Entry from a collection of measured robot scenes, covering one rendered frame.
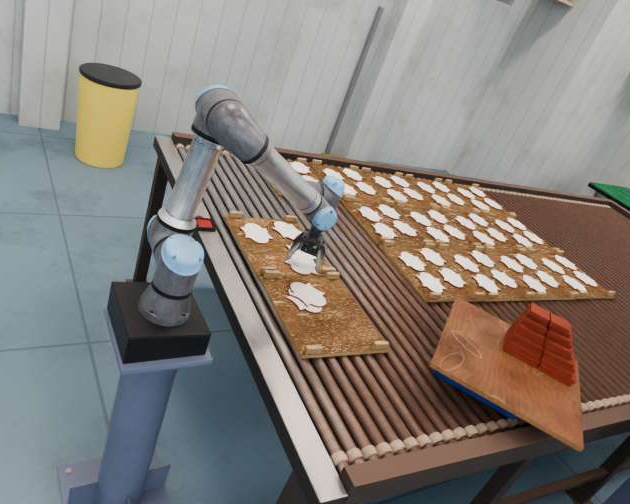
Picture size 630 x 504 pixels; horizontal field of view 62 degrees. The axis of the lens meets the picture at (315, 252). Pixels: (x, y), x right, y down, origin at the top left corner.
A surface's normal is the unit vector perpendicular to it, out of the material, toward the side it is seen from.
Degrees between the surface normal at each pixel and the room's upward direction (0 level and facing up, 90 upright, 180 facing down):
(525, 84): 90
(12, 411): 0
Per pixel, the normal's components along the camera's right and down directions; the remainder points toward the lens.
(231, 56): 0.45, 0.58
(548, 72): -0.83, 0.00
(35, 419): 0.33, -0.81
